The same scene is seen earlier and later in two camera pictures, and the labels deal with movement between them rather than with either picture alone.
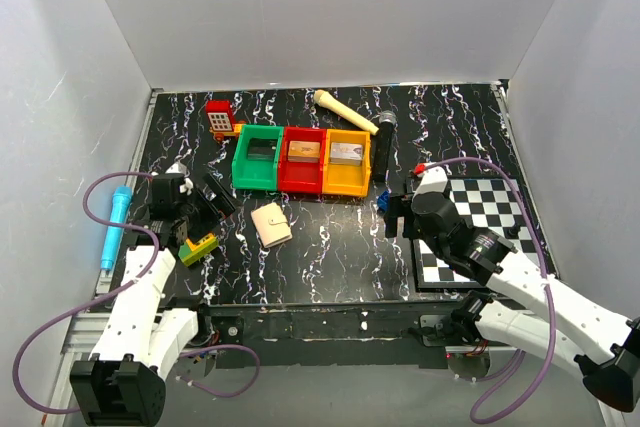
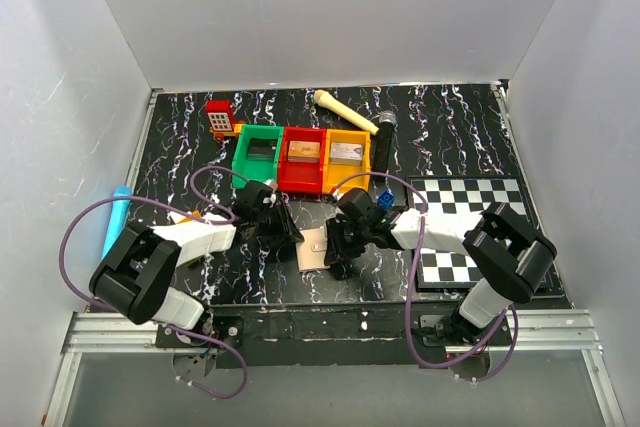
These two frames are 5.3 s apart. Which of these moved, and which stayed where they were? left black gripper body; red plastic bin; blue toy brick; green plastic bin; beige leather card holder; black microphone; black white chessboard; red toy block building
Moved: beige leather card holder; left black gripper body
Stayed: blue toy brick; black white chessboard; red toy block building; black microphone; green plastic bin; red plastic bin
